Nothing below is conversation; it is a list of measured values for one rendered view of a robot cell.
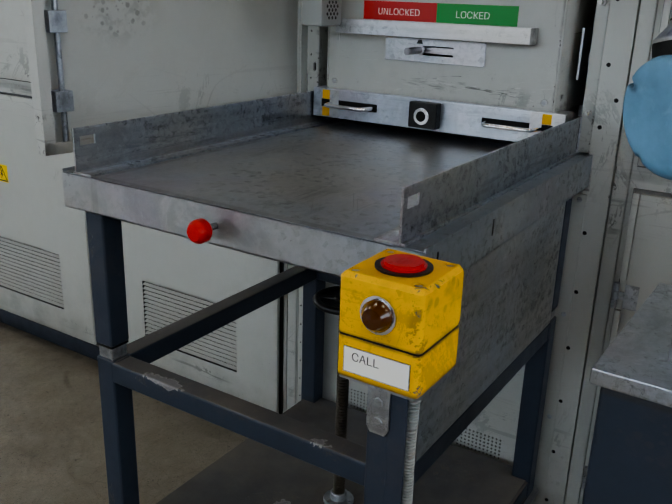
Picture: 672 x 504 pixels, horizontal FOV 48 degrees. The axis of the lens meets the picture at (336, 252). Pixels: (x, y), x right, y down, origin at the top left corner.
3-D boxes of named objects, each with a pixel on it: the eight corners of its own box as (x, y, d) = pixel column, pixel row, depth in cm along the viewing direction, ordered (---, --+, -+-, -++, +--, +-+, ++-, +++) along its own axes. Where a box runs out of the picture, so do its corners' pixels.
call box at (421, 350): (416, 405, 62) (424, 289, 59) (334, 377, 67) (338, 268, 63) (457, 368, 69) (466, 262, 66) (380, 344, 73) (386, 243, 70)
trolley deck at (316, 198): (422, 299, 87) (426, 249, 85) (64, 206, 118) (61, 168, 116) (588, 186, 141) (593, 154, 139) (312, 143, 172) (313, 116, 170)
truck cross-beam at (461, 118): (561, 148, 136) (566, 114, 134) (312, 115, 163) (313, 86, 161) (570, 144, 140) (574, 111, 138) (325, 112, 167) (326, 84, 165)
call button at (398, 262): (413, 290, 62) (414, 272, 62) (371, 279, 64) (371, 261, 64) (434, 276, 65) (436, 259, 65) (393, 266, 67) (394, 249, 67)
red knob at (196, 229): (202, 248, 98) (201, 224, 97) (183, 243, 99) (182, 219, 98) (225, 239, 101) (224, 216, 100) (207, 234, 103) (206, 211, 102)
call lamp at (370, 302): (387, 345, 61) (389, 306, 60) (351, 334, 63) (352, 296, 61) (395, 339, 62) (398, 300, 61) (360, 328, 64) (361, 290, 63)
